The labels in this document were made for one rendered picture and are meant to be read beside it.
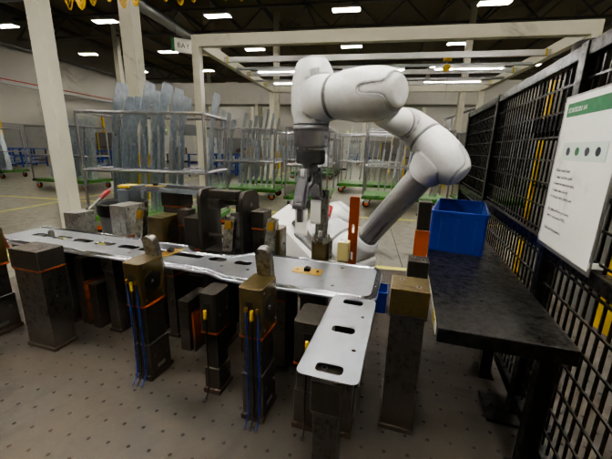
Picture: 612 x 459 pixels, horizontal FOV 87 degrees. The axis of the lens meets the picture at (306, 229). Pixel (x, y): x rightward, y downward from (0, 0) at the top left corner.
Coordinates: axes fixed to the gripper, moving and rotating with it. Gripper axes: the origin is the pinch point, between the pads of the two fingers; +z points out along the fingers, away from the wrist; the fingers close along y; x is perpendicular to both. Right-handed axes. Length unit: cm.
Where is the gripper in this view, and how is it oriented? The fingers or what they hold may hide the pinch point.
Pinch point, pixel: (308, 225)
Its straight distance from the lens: 88.0
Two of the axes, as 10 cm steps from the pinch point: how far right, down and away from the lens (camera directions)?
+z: -0.2, 9.7, 2.5
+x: -9.6, -1.0, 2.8
